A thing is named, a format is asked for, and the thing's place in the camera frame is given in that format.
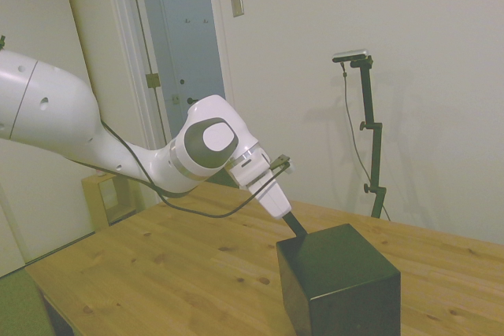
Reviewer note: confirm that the brass door latch plate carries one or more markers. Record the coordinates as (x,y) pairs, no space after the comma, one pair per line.
(175,99)

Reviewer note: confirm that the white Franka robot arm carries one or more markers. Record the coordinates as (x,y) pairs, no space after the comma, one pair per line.
(59,115)

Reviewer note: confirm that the white open door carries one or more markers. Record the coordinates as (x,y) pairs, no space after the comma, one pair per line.
(106,37)

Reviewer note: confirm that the metal wall switch plate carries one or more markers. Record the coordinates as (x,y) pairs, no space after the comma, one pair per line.
(237,2)

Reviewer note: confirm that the green upholstered chair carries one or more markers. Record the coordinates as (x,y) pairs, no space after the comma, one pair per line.
(19,304)

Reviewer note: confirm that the black camera stand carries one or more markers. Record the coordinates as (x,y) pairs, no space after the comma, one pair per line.
(374,143)

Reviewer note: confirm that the pale blue hallway door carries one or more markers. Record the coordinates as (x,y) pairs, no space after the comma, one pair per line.
(193,56)

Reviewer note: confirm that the light wooden shelf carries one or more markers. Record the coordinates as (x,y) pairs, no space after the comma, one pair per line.
(92,202)

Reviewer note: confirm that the black drawer cabinet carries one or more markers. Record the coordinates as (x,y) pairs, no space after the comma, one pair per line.
(346,273)

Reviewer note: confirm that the grey camera on stand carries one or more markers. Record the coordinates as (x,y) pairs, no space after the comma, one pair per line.
(351,55)

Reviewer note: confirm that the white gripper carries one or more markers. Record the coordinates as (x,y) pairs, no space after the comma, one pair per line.
(267,190)

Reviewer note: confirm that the brass door hinge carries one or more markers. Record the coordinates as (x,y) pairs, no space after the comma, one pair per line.
(153,80)

